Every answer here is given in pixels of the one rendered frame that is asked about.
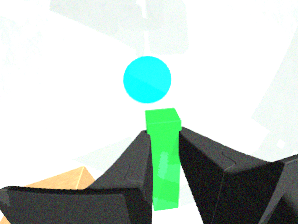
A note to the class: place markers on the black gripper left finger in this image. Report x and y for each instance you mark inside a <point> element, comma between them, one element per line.
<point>123,195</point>

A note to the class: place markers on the cyan circle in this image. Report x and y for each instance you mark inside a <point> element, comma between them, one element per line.
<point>147,79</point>

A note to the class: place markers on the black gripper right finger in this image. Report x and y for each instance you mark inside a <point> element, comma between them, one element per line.
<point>231,187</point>

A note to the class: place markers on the green rectangular post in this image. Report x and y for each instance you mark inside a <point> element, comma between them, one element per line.
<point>163,125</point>

